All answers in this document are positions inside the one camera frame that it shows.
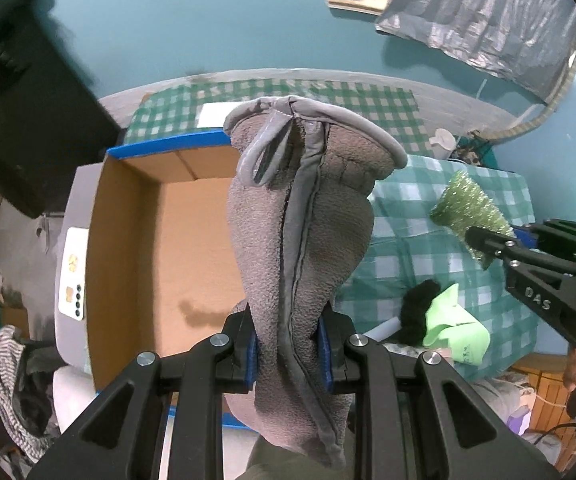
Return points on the black fuzzy sock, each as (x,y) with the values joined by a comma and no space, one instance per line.
(417,310)

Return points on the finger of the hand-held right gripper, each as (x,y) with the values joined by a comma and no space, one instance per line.
(552,230)
(492,245)

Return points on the striped cloth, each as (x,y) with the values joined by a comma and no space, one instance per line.
(13,385)

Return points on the green glitter scouring pad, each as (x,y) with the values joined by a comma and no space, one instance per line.
(460,205)

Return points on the person's olive trousers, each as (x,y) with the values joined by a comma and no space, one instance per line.
(278,462)

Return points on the grey oven mitt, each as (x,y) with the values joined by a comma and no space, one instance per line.
(318,235)

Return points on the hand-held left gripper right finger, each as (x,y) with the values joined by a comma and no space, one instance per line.
(325,360)

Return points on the wooden crate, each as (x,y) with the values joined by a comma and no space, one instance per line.
(542,390)

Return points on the silver tarp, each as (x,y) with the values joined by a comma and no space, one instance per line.
(482,15)

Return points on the white cup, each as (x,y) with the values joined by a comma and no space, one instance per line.
(441,142)

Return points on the light green cloth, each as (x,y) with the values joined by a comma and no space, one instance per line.
(452,330)

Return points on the white paper sheet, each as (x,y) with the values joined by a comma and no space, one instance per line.
(218,115)

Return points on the cardboard box with blue tape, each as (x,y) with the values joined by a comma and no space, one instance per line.
(193,260)

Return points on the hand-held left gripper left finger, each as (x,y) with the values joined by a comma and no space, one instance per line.
(250,360)

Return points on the grey appliance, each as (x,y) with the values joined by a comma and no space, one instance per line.
(70,195)

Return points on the green checkered tablecloth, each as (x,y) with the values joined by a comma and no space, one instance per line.
(417,260)

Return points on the dark cloth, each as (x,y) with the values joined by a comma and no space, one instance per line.
(33,110)

